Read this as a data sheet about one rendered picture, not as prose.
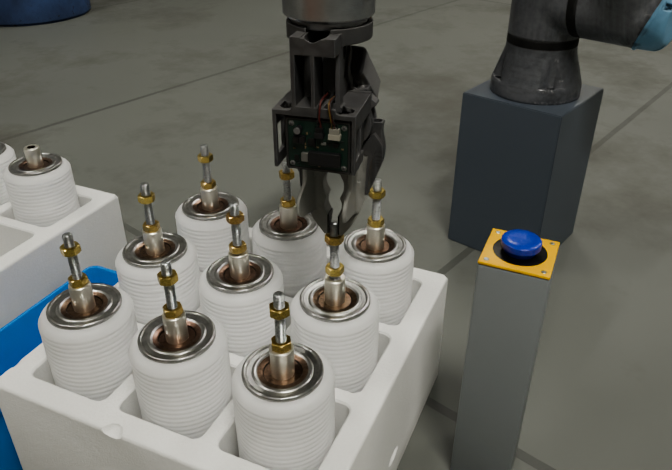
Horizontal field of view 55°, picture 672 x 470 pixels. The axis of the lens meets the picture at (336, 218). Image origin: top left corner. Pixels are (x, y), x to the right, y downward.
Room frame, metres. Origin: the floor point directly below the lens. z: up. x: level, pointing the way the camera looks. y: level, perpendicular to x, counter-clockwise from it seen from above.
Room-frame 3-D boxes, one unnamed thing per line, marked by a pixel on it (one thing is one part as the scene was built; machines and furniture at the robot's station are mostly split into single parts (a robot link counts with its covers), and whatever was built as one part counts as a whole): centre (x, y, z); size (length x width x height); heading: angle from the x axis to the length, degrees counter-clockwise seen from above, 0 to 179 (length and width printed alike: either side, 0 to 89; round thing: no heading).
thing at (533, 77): (1.08, -0.35, 0.35); 0.15 x 0.15 x 0.10
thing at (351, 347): (0.55, 0.00, 0.16); 0.10 x 0.10 x 0.18
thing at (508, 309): (0.55, -0.19, 0.16); 0.07 x 0.07 x 0.31; 66
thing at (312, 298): (0.55, 0.00, 0.25); 0.08 x 0.08 x 0.01
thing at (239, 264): (0.60, 0.11, 0.26); 0.02 x 0.02 x 0.03
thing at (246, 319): (0.60, 0.11, 0.16); 0.10 x 0.10 x 0.18
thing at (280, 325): (0.44, 0.05, 0.30); 0.01 x 0.01 x 0.08
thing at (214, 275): (0.60, 0.11, 0.25); 0.08 x 0.08 x 0.01
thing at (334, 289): (0.55, 0.00, 0.26); 0.02 x 0.02 x 0.03
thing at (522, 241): (0.55, -0.19, 0.32); 0.04 x 0.04 x 0.02
